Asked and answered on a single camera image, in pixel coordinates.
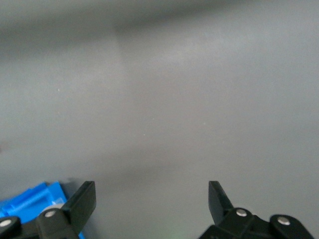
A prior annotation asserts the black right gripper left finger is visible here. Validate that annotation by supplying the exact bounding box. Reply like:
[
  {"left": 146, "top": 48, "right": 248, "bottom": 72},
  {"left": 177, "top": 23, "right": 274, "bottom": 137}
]
[{"left": 0, "top": 181, "right": 97, "bottom": 239}]

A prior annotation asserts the blue plastic storage bin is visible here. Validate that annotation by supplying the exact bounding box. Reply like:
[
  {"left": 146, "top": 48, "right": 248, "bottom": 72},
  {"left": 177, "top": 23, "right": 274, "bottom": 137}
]
[{"left": 0, "top": 181, "right": 85, "bottom": 239}]

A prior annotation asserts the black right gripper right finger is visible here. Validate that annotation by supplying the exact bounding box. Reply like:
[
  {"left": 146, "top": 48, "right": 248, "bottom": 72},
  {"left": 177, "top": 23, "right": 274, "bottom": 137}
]
[{"left": 198, "top": 181, "right": 315, "bottom": 239}]

